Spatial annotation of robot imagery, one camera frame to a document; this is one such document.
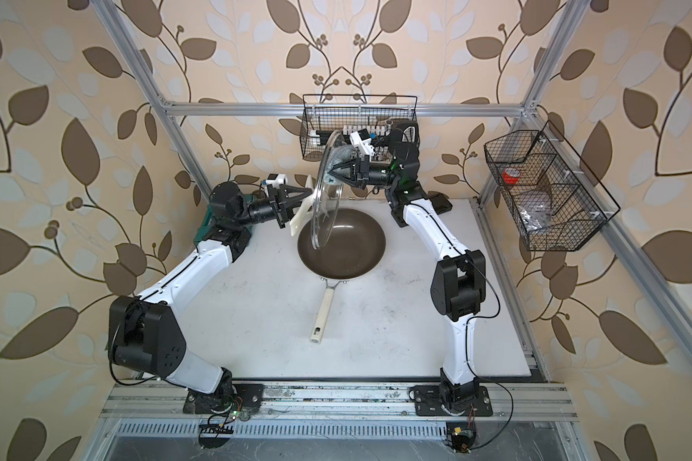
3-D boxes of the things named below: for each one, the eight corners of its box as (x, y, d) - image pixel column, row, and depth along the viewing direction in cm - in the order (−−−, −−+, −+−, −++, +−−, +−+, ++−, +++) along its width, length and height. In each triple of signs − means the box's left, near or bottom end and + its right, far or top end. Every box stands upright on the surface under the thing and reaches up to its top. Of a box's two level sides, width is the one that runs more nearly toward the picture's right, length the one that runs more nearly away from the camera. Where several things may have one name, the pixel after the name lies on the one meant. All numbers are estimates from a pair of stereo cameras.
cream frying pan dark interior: (326, 300, 94) (323, 287, 87) (294, 246, 108) (290, 232, 101) (397, 260, 104) (400, 245, 97) (360, 216, 118) (360, 201, 111)
